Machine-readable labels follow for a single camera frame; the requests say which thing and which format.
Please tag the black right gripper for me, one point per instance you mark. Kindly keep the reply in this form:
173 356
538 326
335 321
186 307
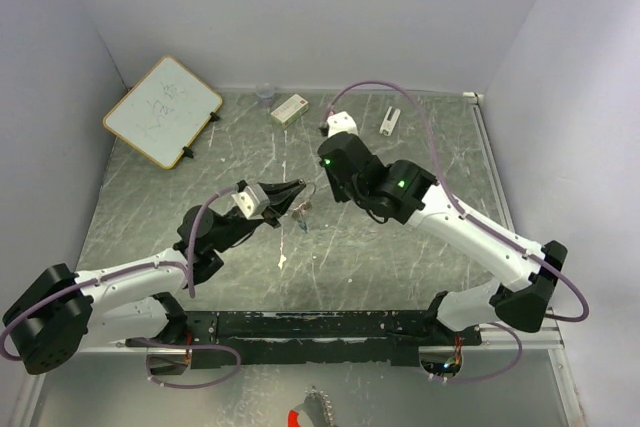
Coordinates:
338 192

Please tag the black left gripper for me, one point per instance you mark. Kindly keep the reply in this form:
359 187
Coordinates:
280 207

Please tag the bunch of silver keys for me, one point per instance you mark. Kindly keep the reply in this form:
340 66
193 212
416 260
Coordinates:
299 213

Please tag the large silver keyring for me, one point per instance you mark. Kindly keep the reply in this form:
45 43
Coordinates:
313 189

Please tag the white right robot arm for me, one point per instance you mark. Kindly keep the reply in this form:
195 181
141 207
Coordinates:
520 290

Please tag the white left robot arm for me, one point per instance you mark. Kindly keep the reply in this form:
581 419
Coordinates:
65 311

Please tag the white clip device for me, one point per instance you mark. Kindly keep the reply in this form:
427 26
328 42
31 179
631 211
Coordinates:
390 121

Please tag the white and green small box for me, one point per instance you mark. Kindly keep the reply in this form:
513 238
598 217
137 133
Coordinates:
290 111

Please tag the clear plastic cup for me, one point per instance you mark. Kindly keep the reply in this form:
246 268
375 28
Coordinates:
265 94

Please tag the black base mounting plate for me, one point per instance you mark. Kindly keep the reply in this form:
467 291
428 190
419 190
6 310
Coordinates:
280 338

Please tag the red and white tool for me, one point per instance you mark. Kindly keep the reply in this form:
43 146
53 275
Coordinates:
306 414

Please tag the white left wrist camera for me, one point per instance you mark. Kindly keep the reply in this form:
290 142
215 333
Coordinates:
252 201

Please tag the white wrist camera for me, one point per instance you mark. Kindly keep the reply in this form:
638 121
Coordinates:
252 201
341 122

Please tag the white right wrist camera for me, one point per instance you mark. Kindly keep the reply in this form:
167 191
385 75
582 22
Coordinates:
341 122

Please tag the white corner bracket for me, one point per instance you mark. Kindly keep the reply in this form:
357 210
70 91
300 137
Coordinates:
473 97

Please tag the small whiteboard with wooden frame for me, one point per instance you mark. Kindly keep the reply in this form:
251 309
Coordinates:
164 112

